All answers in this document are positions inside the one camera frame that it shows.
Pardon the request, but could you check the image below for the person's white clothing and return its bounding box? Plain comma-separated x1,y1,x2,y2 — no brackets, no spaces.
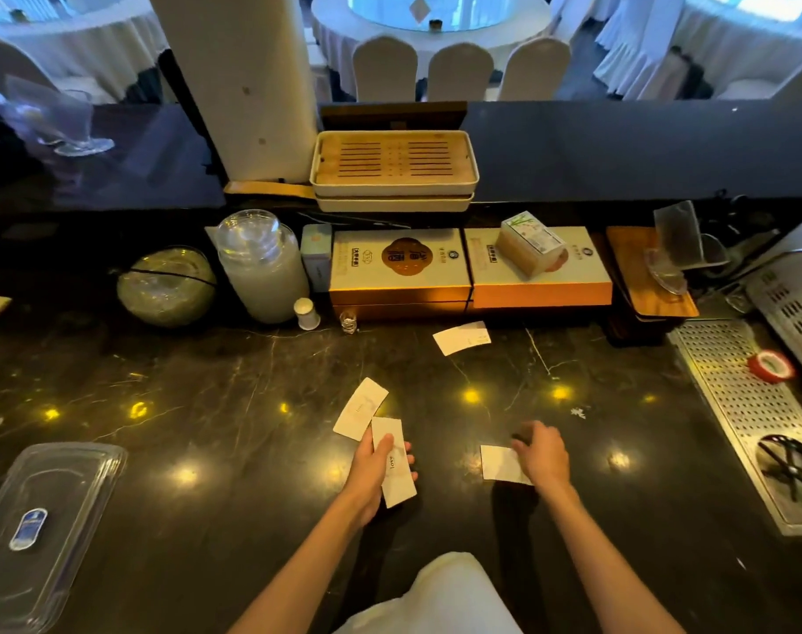
333,552,525,634

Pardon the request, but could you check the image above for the round green glass bowl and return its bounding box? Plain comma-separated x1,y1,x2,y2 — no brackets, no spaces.
116,247,218,329

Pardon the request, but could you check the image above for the white pillar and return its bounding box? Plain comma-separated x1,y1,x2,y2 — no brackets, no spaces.
147,0,320,184

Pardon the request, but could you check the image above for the clear plastic container lid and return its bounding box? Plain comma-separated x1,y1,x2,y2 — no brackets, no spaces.
0,442,129,634

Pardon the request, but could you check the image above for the clear glass pitcher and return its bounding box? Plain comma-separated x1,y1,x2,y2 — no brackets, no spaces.
644,200,730,297

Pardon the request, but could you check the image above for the white paper card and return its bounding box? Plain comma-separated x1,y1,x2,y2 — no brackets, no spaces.
333,377,390,443
480,445,534,487
371,417,418,509
432,321,492,358

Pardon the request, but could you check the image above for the bamboo tea tray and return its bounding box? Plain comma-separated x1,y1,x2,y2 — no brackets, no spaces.
310,129,480,199

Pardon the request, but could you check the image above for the yellow wooden board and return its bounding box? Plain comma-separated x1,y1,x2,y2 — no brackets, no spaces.
223,181,318,200

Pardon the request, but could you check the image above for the wrapped brown tissue pack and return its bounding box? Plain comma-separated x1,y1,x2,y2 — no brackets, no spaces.
495,211,569,278

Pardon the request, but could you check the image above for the round table with white cloth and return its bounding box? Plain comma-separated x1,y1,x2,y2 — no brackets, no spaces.
0,0,169,103
310,0,554,98
670,0,802,94

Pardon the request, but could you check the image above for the person's right hand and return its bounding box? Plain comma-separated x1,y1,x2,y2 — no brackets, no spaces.
510,420,573,497

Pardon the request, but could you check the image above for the red tape roll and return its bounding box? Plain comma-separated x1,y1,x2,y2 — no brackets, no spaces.
747,350,797,385

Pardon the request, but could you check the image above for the light blue small box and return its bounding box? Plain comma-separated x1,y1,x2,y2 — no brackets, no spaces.
299,223,334,294

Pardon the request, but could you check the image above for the person's left hand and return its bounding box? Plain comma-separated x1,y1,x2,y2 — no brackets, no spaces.
339,428,419,526

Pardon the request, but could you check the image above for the glass jar with cups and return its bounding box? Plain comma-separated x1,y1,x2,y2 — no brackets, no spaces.
205,209,310,324

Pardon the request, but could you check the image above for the clear stemmed glass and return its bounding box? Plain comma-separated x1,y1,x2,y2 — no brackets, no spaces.
3,75,116,158

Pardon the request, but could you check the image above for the person's left forearm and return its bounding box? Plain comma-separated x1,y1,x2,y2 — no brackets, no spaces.
228,494,370,634

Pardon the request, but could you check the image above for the perforated metal drain tray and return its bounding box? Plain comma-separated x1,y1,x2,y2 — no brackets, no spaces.
668,319,802,539

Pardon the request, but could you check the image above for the white vented appliance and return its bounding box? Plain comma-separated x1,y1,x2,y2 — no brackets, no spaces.
743,207,802,385

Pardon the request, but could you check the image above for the wooden serving tray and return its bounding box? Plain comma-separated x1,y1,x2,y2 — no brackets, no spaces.
605,225,700,322

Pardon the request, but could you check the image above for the cream and orange gift box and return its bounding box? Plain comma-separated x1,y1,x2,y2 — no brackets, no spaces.
329,228,473,321
464,225,614,310

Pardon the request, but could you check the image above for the person's right forearm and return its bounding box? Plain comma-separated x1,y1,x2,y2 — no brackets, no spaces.
538,483,686,634

